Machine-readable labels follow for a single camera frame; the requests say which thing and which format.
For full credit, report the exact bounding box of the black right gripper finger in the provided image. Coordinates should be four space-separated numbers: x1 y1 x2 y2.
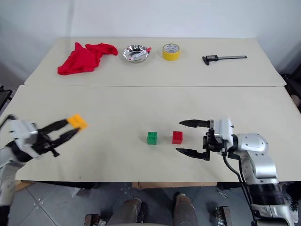
175 147 211 162
179 119 210 129

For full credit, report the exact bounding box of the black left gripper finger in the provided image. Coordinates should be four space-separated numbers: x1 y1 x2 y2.
37 118 71 136
50 128 80 148

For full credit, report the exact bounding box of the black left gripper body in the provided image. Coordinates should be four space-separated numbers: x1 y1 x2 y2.
30 131 61 158

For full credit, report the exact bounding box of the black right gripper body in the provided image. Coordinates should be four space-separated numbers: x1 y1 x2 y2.
202 119 228 155

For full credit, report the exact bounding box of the yellow cube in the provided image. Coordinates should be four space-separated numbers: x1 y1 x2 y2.
66 113 89 131

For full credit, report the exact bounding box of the red cube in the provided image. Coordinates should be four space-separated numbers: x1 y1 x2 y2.
172 130 183 145

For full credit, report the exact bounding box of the green cube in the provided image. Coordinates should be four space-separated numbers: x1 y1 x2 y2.
146 131 158 145

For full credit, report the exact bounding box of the brown cardboard sheet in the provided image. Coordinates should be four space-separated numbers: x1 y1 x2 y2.
15 180 34 192

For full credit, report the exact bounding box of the black digital caliper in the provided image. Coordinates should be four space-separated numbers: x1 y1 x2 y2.
202 55 248 67

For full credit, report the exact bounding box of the red cloth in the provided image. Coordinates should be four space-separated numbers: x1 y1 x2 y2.
57 42 119 77

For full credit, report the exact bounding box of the yellow tape roll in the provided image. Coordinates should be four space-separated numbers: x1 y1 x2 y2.
162 43 181 62

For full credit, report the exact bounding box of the red and white pen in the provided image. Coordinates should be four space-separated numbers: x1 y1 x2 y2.
129 47 153 61

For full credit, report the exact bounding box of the steel bowl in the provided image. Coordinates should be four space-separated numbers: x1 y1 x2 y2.
121 44 151 65

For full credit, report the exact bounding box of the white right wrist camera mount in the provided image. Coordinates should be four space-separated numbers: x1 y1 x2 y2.
213 117 235 143

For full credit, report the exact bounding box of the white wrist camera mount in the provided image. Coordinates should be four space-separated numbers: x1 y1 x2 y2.
8 119 40 159
213 117 235 143

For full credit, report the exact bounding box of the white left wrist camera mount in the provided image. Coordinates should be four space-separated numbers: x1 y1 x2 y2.
8 119 40 159

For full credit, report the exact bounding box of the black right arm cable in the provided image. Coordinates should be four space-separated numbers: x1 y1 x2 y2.
222 150 259 226

